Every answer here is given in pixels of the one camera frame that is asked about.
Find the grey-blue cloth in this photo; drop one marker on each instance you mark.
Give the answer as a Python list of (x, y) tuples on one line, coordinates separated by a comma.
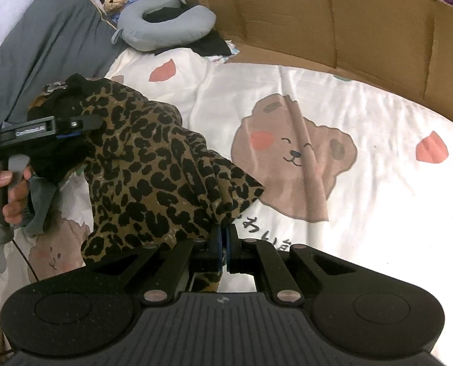
[(39, 206)]

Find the leopard print garment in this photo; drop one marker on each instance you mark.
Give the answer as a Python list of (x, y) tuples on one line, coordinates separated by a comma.
[(154, 167)]

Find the grey-blue neck pillow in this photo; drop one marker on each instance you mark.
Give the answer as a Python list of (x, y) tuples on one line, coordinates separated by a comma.
[(196, 23)]

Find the grey pillow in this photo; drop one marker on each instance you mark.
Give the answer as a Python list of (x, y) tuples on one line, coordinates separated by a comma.
[(51, 38)]

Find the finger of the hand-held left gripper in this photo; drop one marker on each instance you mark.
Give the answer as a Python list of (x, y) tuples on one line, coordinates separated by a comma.
[(74, 124)]

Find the person's left hand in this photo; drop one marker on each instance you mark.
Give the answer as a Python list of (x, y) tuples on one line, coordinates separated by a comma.
[(17, 206)]

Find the folded cardboard sheet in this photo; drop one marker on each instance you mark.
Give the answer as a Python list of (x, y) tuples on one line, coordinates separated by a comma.
[(363, 26)]

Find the white bear print blanket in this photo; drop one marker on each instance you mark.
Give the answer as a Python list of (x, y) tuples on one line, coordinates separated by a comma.
[(363, 217)]

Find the grey patterned cloth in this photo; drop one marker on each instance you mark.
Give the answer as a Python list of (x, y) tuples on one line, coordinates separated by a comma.
[(55, 87)]

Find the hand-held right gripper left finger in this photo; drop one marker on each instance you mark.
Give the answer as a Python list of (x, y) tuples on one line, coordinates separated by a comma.
[(217, 249)]

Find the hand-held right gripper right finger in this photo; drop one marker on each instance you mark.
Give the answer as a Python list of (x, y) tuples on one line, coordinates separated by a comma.
[(232, 249)]

